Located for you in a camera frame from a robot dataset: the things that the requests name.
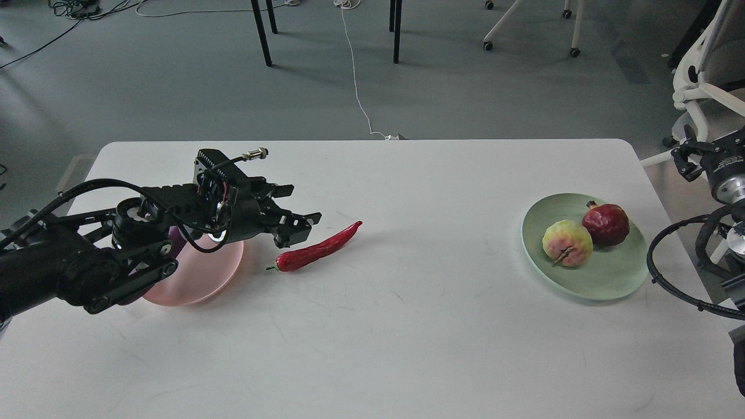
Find black floor cables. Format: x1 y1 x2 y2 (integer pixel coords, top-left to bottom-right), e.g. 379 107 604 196
0 0 140 69

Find purple eggplant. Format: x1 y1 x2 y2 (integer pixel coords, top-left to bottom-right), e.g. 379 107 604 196
119 226 186 306

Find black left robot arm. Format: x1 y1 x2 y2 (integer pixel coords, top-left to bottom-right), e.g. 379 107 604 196
1 148 321 323

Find black table leg right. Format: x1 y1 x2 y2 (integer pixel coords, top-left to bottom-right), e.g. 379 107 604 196
389 0 403 64

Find white floor cable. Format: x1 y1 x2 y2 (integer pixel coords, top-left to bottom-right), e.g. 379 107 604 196
334 0 401 141

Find white office chair base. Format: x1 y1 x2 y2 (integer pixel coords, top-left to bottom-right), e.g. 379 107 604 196
481 1 588 59

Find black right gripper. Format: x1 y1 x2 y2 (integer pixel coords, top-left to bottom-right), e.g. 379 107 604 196
670 131 744 204

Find red chili pepper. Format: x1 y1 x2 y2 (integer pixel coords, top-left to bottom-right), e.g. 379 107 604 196
264 221 364 272

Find black table leg left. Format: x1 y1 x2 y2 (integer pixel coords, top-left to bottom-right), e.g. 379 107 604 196
250 0 278 68

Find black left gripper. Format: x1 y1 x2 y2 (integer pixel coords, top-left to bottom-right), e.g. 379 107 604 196
195 175 322 248

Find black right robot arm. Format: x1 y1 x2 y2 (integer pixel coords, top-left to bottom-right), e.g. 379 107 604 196
646 129 744 393

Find pink plate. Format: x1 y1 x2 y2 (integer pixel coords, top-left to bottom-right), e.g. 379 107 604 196
143 242 245 307

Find yellow pink custard apple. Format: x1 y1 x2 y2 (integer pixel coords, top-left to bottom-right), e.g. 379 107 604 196
542 219 594 268

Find black table leg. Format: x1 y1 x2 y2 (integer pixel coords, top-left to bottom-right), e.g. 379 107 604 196
389 0 403 64
250 0 278 68

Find dark red pomegranate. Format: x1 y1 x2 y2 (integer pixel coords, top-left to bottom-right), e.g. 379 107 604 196
581 201 630 247

